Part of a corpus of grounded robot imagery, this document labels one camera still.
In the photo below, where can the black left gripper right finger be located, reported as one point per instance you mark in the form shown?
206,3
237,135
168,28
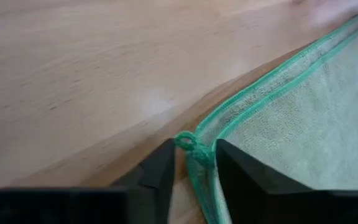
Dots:
266,199

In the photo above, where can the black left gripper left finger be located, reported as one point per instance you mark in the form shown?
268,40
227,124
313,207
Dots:
120,202

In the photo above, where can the green microfiber towel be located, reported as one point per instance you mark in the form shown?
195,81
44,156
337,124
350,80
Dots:
306,124

